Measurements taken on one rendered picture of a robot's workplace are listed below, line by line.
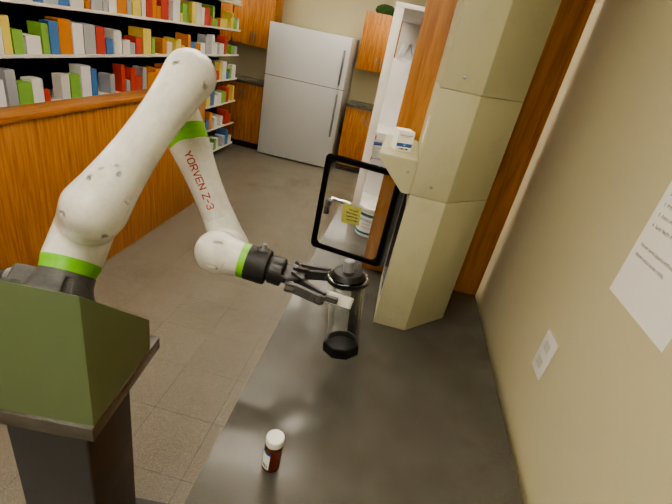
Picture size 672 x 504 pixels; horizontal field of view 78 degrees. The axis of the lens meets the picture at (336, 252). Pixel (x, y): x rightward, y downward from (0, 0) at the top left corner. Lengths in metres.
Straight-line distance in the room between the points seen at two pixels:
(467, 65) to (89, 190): 0.92
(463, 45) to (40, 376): 1.21
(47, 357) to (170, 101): 0.59
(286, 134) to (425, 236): 5.27
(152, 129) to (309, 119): 5.35
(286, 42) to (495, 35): 5.26
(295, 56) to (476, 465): 5.73
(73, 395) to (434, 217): 1.00
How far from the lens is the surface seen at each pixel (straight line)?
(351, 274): 1.04
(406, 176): 1.23
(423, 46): 1.56
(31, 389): 1.11
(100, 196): 0.94
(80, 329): 0.93
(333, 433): 1.09
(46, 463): 1.40
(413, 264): 1.34
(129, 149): 1.00
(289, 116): 6.38
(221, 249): 1.06
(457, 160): 1.23
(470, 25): 1.20
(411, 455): 1.11
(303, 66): 6.27
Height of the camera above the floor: 1.78
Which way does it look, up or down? 27 degrees down
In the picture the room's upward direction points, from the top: 12 degrees clockwise
